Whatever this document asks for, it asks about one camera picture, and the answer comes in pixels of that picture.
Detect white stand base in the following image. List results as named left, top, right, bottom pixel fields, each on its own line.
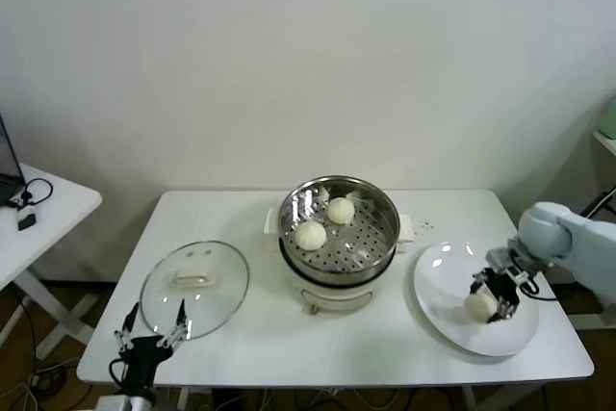
left=570, top=312, right=616, bottom=330

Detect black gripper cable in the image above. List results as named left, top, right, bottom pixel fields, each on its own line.
left=522, top=275, right=559, bottom=301
left=109, top=358, right=129, bottom=386

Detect white electric cooker pot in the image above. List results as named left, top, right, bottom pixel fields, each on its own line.
left=264, top=207, right=416, bottom=317

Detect perforated steel steamer basket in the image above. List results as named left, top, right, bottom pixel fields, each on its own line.
left=278, top=174, right=401, bottom=287

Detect white steamed baozi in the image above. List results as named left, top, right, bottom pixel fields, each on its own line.
left=295, top=221, right=327, bottom=252
left=462, top=293, right=498, bottom=323
left=326, top=197, right=356, bottom=225

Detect white shelf board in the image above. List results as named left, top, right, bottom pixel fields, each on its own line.
left=592, top=130, right=616, bottom=157

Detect black power cable with plug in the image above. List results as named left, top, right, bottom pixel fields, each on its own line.
left=577, top=187, right=616, bottom=224

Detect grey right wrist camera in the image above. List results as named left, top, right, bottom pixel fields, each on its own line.
left=486, top=246, right=514, bottom=268

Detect black white adapter dongle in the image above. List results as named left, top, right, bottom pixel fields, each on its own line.
left=17, top=203, right=39, bottom=232

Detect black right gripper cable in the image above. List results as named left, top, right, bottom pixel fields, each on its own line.
left=522, top=275, right=559, bottom=301

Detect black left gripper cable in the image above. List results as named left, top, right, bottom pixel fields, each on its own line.
left=109, top=358, right=129, bottom=386

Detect white side table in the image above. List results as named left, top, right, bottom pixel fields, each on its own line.
left=0, top=163, right=104, bottom=362

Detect black laptop cable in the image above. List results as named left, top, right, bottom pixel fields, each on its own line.
left=21, top=178, right=55, bottom=208

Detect black laptop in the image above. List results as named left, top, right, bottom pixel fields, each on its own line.
left=0, top=110, right=28, bottom=208

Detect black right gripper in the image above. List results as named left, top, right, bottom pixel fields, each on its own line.
left=469, top=268, right=522, bottom=324

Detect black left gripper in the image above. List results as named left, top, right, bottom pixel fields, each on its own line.
left=114, top=299, right=189, bottom=391

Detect white oval plate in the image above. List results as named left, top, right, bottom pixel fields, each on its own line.
left=413, top=242, right=540, bottom=359

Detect glass pot lid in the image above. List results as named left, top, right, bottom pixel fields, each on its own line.
left=140, top=240, right=251, bottom=341

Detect white floor cables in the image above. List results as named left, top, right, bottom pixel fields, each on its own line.
left=0, top=357, right=81, bottom=411

